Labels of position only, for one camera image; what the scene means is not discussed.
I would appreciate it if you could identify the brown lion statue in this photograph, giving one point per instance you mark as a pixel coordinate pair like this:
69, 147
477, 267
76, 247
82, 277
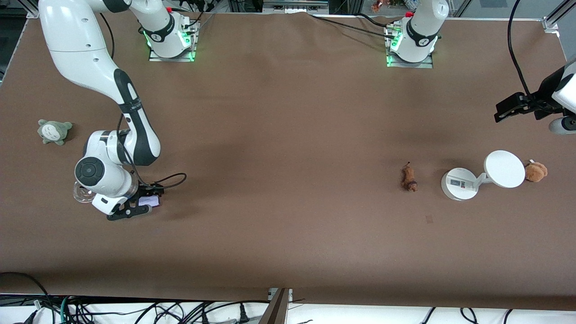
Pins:
409, 180

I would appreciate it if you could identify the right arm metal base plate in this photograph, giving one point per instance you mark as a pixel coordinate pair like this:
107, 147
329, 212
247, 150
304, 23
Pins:
157, 59

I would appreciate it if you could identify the grey totoro plush toy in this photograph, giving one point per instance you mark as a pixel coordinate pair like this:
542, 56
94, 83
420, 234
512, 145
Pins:
54, 132

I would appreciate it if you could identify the brown table cover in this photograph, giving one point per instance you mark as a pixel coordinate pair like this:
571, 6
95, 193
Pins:
288, 112

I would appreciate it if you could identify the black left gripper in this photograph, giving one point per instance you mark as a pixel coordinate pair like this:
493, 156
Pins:
546, 91

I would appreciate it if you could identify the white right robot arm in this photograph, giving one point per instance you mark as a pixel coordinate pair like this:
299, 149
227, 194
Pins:
76, 40

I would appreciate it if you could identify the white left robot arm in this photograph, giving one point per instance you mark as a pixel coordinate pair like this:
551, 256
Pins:
420, 31

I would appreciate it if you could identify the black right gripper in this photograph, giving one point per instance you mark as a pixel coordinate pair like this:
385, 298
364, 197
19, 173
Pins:
145, 191

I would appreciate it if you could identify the aluminium frame profile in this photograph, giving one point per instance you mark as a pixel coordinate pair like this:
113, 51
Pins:
555, 20

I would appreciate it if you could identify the brown bear plush toy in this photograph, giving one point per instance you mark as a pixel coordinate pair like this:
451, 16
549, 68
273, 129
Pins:
536, 172

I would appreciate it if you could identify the small colourful figurines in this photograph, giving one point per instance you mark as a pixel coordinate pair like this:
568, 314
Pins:
382, 5

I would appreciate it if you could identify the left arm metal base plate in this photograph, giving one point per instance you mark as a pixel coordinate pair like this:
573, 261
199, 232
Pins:
423, 65

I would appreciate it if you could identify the grey metal rail device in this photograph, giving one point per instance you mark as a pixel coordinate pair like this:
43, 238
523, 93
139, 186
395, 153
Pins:
294, 5

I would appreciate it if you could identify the clear plastic cup with lid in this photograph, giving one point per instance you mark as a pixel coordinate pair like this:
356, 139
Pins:
81, 195

